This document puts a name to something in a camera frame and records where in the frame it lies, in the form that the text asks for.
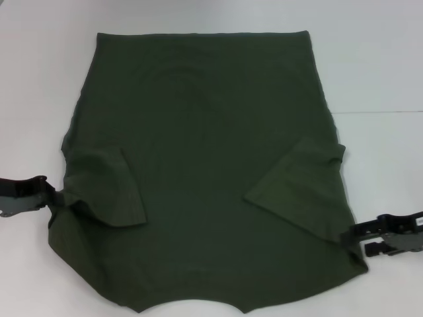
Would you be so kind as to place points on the dark green shirt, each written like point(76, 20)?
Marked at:
point(205, 148)

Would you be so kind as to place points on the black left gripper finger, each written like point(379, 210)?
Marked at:
point(57, 198)

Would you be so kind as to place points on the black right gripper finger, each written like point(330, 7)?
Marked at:
point(358, 235)
point(375, 250)

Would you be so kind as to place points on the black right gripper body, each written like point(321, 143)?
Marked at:
point(403, 231)

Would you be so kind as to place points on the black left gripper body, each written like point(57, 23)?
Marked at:
point(20, 195)

